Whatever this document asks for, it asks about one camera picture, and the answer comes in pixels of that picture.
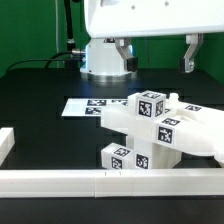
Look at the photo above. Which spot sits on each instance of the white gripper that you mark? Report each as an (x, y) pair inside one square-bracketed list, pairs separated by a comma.
[(138, 18)]

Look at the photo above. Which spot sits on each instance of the white tagged chair nut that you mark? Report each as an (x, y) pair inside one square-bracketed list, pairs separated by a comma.
[(148, 104)]

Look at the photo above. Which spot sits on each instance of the white chair back frame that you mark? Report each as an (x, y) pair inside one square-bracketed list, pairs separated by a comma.
[(185, 127)]

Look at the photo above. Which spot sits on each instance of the white chair seat plate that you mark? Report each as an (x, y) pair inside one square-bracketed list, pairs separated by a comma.
[(149, 155)]

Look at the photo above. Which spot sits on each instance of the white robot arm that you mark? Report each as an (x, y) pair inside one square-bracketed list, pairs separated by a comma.
[(102, 59)]

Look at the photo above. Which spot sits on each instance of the white marker base sheet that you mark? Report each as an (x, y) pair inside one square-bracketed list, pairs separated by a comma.
[(88, 107)]

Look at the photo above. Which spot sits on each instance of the white U-shaped fence frame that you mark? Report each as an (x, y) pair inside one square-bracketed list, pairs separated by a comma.
[(104, 183)]

